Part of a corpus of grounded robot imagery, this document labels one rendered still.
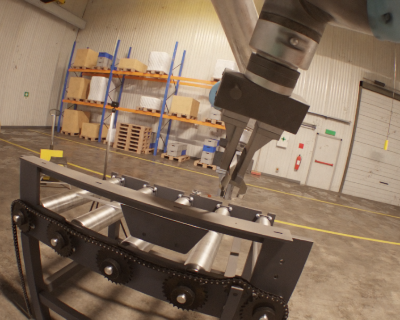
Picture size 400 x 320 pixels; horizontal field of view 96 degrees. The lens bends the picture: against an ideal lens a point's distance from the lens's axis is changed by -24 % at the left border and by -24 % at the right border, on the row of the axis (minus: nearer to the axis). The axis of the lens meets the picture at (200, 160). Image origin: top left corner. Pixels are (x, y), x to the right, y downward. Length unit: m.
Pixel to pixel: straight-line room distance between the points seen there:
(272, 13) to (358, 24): 0.12
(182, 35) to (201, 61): 1.61
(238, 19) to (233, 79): 0.22
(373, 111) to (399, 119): 1.44
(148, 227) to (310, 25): 0.80
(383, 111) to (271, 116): 10.99
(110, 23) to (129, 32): 1.53
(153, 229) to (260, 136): 0.62
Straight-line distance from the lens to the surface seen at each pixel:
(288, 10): 0.31
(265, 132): 0.36
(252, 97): 0.33
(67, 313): 1.51
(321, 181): 10.24
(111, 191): 0.85
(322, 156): 10.11
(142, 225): 0.90
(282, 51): 0.31
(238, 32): 0.53
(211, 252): 1.11
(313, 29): 0.32
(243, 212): 1.76
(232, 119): 0.35
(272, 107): 0.34
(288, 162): 9.90
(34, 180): 1.24
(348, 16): 0.23
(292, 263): 0.86
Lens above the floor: 1.44
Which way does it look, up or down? 8 degrees down
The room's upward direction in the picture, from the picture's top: 11 degrees clockwise
